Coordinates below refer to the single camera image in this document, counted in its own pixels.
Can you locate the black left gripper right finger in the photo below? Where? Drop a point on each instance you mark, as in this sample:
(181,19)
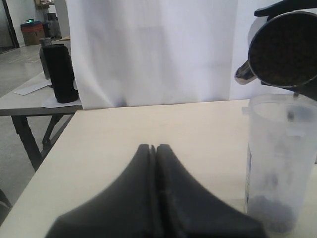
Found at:
(188,210)

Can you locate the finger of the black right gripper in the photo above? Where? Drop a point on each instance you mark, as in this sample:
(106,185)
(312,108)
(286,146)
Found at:
(285,6)
(308,89)

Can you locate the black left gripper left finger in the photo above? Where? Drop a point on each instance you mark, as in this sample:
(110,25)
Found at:
(128,208)

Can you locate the steel mug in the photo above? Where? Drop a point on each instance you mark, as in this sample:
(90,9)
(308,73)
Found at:
(283,53)

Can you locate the black cylindrical device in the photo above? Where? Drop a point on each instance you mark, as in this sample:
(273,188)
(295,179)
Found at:
(57,66)

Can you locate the translucent plastic pitcher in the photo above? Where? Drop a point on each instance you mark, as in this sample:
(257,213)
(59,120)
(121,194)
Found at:
(282,150)

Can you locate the grey side table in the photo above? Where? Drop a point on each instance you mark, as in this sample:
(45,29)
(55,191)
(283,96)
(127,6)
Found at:
(37,104)

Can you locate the white backdrop curtain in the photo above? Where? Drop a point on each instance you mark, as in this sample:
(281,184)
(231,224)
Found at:
(153,52)

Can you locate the white paper sheet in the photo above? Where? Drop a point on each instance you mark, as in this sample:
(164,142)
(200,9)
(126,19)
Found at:
(30,89)

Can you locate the cardboard box with bins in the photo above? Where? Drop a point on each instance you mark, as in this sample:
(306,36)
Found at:
(32,32)

